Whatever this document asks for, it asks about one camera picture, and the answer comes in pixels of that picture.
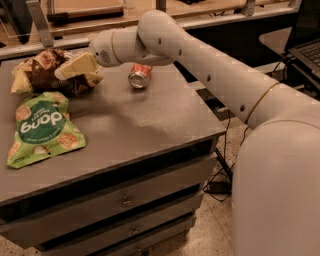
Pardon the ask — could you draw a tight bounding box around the red soda can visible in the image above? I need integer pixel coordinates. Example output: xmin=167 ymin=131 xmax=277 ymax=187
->
xmin=128 ymin=63 xmax=153 ymax=89

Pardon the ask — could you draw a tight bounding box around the black cable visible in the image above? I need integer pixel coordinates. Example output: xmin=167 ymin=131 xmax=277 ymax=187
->
xmin=203 ymin=109 xmax=249 ymax=203

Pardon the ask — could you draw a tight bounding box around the black laptop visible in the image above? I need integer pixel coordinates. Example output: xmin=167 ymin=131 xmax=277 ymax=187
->
xmin=288 ymin=40 xmax=320 ymax=78

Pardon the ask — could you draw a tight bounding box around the black bar on shelf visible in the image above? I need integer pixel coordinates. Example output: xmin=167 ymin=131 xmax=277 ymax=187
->
xmin=47 ymin=6 xmax=124 ymax=24

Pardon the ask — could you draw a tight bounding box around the brown chip bag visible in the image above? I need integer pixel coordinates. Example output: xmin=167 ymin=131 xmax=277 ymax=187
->
xmin=11 ymin=49 xmax=103 ymax=96

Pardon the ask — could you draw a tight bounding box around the green jalapeno chip bag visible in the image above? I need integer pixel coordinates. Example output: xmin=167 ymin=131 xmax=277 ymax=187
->
xmin=7 ymin=92 xmax=86 ymax=169

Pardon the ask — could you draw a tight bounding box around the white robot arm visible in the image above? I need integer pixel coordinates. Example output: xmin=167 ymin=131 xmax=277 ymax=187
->
xmin=88 ymin=10 xmax=320 ymax=256

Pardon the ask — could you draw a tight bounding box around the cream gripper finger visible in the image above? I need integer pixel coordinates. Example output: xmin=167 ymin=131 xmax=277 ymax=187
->
xmin=54 ymin=52 xmax=99 ymax=80

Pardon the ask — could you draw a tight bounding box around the black power adapter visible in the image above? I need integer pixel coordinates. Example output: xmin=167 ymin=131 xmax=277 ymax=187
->
xmin=207 ymin=182 xmax=232 ymax=194

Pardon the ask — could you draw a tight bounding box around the black metal stand leg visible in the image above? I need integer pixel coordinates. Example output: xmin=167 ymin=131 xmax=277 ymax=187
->
xmin=215 ymin=148 xmax=233 ymax=182

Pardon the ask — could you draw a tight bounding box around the grey drawer cabinet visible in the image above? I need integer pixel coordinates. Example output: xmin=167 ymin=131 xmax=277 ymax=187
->
xmin=0 ymin=64 xmax=224 ymax=256

